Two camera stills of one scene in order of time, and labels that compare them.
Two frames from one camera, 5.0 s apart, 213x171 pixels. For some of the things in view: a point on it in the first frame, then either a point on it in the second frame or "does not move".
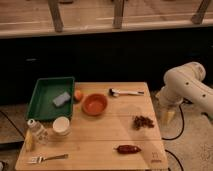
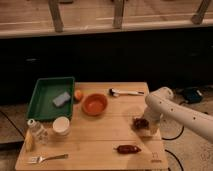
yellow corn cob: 29,140 does not move
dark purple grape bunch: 140,121 does not move
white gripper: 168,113 → 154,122
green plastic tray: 51,98 does not move
